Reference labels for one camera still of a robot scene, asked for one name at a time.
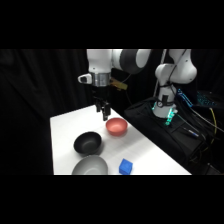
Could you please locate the teal lit device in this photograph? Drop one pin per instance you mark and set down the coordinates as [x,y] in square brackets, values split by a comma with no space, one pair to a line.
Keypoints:
[204,99]

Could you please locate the green base light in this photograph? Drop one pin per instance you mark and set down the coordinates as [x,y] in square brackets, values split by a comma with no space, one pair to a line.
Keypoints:
[170,116]

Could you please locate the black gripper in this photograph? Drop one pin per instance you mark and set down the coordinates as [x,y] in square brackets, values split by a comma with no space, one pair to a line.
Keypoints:
[101,90]

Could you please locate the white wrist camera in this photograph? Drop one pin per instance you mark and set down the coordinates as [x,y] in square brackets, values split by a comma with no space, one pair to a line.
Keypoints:
[84,78]

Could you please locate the black robot stand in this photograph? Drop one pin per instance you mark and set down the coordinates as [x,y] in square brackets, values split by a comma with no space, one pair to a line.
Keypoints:
[160,133]

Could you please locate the black curtain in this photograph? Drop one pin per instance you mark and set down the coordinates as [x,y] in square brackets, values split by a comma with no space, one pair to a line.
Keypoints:
[33,86]

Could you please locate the black pen with blue end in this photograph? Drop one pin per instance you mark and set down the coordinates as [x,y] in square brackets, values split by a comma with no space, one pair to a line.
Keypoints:
[191,132]

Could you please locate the gold connector on wrist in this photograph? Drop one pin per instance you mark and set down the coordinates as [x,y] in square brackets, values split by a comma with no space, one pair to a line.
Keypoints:
[119,84]

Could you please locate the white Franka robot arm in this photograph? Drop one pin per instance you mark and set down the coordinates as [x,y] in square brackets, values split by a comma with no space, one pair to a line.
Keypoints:
[133,60]

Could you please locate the grey bowl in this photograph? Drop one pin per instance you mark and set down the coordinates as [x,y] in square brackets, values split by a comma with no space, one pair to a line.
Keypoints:
[90,166]

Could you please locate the pink bowl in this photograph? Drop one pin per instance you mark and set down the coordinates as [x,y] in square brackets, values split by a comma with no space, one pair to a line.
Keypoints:
[116,126]

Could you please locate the black bowl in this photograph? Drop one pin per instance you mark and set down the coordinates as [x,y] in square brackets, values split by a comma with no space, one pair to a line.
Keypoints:
[87,143]

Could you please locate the blue cube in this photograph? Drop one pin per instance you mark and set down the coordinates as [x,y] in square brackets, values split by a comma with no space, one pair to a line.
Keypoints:
[126,166]

